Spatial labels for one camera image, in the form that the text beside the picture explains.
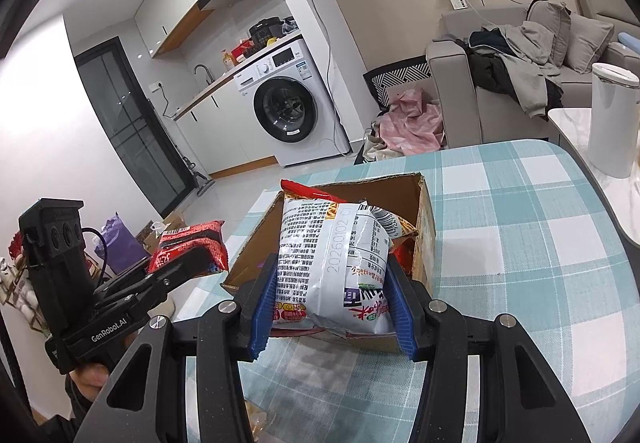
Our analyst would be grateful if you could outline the dark jacket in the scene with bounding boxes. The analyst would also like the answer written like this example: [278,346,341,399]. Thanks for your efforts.
[467,29,523,91]

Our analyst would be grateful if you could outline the person's left hand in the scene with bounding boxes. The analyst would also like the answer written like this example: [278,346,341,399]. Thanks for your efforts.
[67,318,140,404]

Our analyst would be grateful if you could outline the red orange snack packet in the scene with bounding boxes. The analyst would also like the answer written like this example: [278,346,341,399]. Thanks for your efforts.
[392,223,418,280]

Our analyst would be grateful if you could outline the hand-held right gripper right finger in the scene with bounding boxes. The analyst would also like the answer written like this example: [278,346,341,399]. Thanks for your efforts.
[384,253,593,443]

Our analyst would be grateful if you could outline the purple bag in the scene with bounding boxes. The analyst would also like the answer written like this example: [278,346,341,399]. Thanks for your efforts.
[94,212,151,276]

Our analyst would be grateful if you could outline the person's left forearm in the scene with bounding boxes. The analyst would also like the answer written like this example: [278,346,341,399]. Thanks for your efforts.
[37,393,101,443]

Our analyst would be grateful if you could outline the grey sofa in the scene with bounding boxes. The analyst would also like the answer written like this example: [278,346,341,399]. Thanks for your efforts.
[426,5,640,148]

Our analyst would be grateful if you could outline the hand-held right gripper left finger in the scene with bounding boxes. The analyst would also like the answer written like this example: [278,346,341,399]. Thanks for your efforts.
[75,255,281,443]

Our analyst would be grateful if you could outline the pink cloth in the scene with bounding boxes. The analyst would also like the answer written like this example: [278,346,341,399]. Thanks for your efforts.
[377,89,446,156]

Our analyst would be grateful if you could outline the black glass door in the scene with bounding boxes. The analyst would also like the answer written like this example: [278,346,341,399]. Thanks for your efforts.
[74,37,193,218]

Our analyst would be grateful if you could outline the white lidded bin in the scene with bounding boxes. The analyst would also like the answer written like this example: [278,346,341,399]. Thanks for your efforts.
[587,63,640,178]

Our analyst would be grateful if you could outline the white marble side table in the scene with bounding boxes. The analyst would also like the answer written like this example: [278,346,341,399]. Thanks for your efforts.
[547,107,640,249]

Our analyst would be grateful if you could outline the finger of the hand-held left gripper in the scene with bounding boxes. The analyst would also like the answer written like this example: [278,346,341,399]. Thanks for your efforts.
[127,247,223,305]
[92,270,156,298]

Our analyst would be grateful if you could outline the grey pillow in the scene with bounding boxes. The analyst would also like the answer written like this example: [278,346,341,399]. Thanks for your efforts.
[564,13,615,75]
[527,0,572,68]

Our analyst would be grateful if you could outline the white noodle packet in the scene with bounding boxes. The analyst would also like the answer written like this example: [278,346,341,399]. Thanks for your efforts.
[272,179,418,336]

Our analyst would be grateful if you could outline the brown cardboard box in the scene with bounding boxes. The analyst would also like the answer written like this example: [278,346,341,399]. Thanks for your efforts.
[136,210,188,254]

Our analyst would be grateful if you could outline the plaid teal tablecloth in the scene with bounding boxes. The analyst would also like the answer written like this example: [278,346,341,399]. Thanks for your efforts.
[185,139,628,443]

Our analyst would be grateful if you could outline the black rice cooker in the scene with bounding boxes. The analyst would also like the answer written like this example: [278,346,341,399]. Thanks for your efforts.
[248,18,282,46]

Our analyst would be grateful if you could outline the floor mop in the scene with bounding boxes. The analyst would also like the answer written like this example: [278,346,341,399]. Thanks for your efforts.
[185,157,213,196]

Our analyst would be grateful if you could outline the grey hoodie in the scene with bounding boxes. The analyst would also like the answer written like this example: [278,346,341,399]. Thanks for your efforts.
[500,20,566,121]

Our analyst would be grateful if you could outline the white washing machine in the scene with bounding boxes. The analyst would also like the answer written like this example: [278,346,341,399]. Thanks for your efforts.
[232,39,351,168]

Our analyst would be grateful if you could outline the red black snack packet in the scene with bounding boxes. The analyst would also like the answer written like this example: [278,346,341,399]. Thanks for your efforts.
[149,220,230,275]

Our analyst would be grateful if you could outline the white kitchen base cabinets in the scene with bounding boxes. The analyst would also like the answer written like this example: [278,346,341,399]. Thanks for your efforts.
[174,73,278,176]

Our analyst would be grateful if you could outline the black white patterned cushion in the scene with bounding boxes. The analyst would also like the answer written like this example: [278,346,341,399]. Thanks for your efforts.
[362,60,432,112]

